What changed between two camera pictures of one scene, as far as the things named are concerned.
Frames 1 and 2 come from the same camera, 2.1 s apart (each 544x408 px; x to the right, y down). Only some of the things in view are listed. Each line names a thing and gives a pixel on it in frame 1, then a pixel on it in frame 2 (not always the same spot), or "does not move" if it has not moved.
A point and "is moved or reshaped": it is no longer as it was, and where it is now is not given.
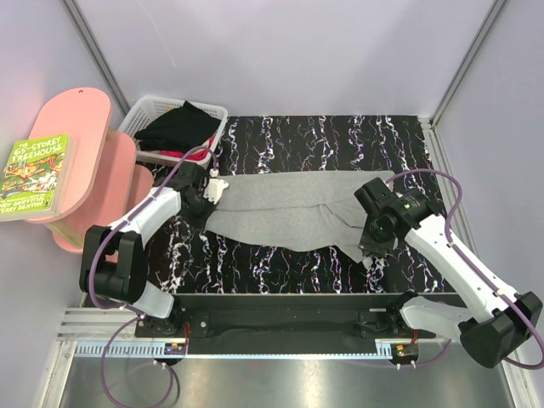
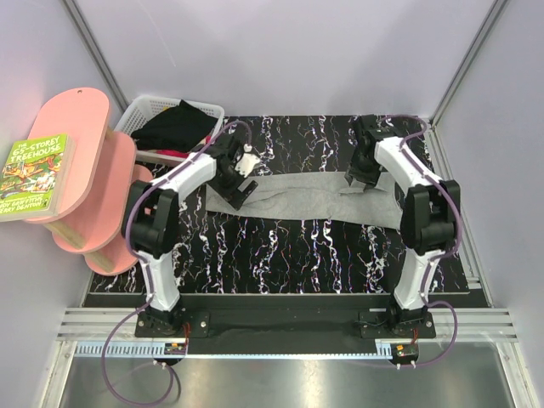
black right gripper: x=371 y=247 → x=370 y=179
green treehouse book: x=36 y=176 does not move
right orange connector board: x=404 y=351 does not move
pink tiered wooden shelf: x=110 y=184 does not move
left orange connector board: x=175 y=348 does not move
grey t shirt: x=318 y=208 is moved or reshaped
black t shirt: x=178 y=130 does not move
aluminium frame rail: x=81 y=324 does not move
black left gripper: x=199 y=223 → x=235 y=196
